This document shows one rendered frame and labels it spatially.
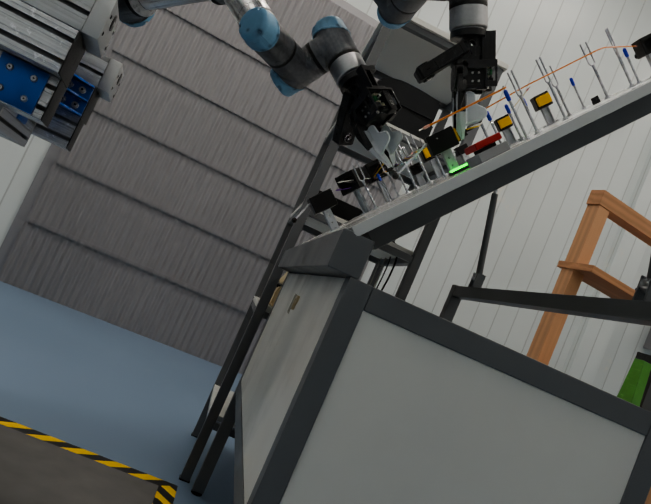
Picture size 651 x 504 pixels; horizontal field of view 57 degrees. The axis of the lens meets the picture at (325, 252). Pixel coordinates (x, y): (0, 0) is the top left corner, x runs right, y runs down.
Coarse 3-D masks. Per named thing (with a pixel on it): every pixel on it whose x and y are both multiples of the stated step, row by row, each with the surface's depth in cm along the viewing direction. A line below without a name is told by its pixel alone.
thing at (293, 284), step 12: (288, 276) 202; (300, 276) 165; (288, 288) 183; (300, 288) 152; (288, 300) 168; (276, 312) 187; (288, 312) 154; (276, 324) 171; (264, 336) 190; (276, 336) 157; (264, 348) 174; (252, 360) 194; (264, 360) 160; (252, 372) 177; (252, 384) 162; (252, 396) 150
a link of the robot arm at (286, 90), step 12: (300, 48) 129; (300, 60) 129; (312, 60) 130; (276, 72) 131; (288, 72) 129; (300, 72) 130; (312, 72) 131; (324, 72) 133; (276, 84) 133; (288, 84) 133; (300, 84) 133; (288, 96) 136
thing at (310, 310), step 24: (312, 288) 130; (336, 288) 101; (312, 312) 115; (288, 336) 134; (312, 336) 103; (288, 360) 118; (264, 384) 138; (288, 384) 106; (264, 408) 121; (264, 432) 108; (264, 456) 97
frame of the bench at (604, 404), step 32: (352, 288) 93; (352, 320) 93; (416, 320) 95; (320, 352) 92; (480, 352) 96; (512, 352) 97; (320, 384) 92; (544, 384) 97; (576, 384) 98; (224, 416) 202; (288, 416) 92; (608, 416) 99; (640, 416) 100; (288, 448) 91; (288, 480) 91; (640, 480) 99
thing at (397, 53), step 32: (384, 32) 222; (416, 32) 225; (384, 64) 269; (416, 64) 256; (448, 96) 273; (480, 96) 230; (320, 160) 273; (416, 160) 249; (288, 224) 270; (320, 224) 247; (384, 256) 259; (416, 256) 222; (256, 320) 213; (224, 384) 211
